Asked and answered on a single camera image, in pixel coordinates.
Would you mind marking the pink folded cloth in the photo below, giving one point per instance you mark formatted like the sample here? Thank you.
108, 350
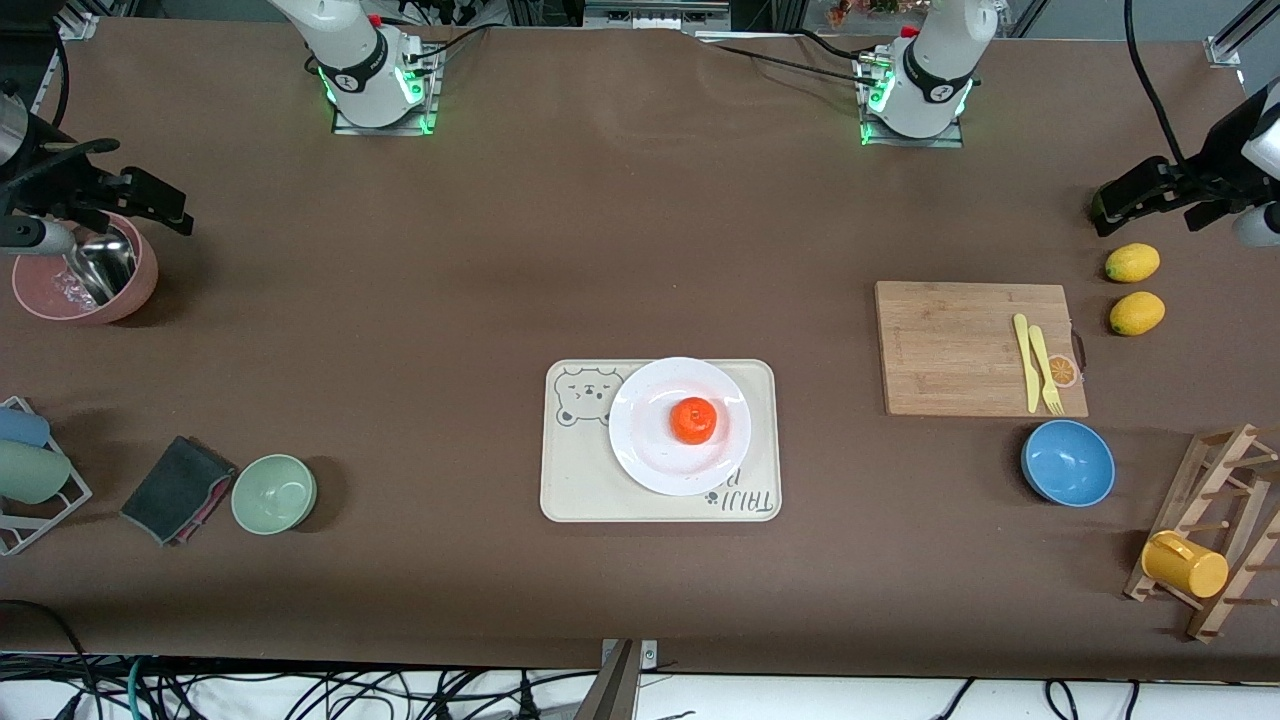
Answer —
208, 508

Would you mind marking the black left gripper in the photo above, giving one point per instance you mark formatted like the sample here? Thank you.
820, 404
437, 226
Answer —
1196, 178

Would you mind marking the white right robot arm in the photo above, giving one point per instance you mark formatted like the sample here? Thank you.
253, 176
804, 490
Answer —
350, 60

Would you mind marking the white round plate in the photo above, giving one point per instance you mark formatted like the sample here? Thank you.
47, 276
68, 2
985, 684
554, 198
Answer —
640, 440

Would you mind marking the wooden cup rack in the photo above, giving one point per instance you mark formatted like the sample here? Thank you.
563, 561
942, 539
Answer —
1200, 492

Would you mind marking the green cup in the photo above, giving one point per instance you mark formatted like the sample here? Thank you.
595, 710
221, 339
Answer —
30, 472

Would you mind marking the orange slice piece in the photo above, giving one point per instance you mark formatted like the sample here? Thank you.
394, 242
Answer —
1066, 375

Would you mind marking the aluminium table frame rail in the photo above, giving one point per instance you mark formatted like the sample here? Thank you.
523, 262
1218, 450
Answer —
70, 30
1225, 50

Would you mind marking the dark grey folded cloth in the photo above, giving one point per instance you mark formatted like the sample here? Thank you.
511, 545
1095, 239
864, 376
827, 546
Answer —
175, 485

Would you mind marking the grey metal frame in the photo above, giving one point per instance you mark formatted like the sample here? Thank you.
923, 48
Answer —
650, 15

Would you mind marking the blue bowl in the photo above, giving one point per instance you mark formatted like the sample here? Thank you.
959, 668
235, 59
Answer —
1068, 463

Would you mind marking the yellow plastic fork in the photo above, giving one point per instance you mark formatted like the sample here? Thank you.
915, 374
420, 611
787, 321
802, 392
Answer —
1040, 355

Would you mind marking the wooden cutting board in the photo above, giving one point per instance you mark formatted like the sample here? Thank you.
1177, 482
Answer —
930, 310

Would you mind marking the pink bowl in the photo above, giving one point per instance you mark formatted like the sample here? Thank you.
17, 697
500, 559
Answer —
140, 285

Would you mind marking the yellow plastic knife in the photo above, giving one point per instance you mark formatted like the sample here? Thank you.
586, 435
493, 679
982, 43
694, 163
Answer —
1029, 370

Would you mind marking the orange mandarin fruit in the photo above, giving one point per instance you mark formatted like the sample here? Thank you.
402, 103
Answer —
694, 420

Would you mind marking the aluminium table leg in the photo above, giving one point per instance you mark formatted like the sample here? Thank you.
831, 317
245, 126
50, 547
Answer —
615, 690

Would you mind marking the light green bowl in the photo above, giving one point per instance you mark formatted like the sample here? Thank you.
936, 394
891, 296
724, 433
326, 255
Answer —
274, 495

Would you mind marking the metal ladle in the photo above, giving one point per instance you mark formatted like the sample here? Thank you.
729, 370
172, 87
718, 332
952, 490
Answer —
105, 265

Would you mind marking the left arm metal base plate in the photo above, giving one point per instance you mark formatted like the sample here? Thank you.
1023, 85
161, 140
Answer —
915, 142

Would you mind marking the blue cup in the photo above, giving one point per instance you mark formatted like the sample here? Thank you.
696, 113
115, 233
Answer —
22, 428

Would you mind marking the yellow mug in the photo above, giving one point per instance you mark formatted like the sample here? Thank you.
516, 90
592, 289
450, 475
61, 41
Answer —
1190, 570

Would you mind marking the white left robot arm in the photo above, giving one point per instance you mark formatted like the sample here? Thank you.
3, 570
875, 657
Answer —
940, 60

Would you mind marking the yellow lemon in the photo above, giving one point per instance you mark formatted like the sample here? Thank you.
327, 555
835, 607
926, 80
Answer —
1137, 313
1133, 262

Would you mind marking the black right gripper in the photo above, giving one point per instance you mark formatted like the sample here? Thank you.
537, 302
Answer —
58, 186

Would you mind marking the cream tray with bear print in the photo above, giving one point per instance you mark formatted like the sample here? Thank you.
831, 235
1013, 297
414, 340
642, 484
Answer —
575, 470

